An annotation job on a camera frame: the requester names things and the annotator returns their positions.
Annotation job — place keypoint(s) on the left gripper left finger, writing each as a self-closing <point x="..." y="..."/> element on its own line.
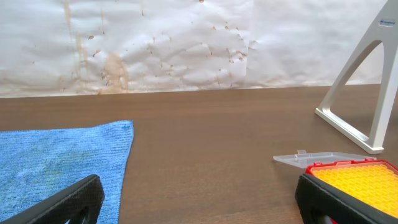
<point x="71" y="202"/>

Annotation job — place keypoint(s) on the red and yellow tip box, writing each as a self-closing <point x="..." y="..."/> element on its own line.
<point x="357" y="183"/>

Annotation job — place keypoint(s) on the blue cloth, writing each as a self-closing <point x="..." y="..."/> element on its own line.
<point x="46" y="155"/>

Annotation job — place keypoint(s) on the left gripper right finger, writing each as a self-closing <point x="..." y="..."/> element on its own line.
<point x="323" y="202"/>

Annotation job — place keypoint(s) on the white and blue stand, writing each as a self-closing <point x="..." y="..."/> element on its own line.
<point x="387" y="93"/>

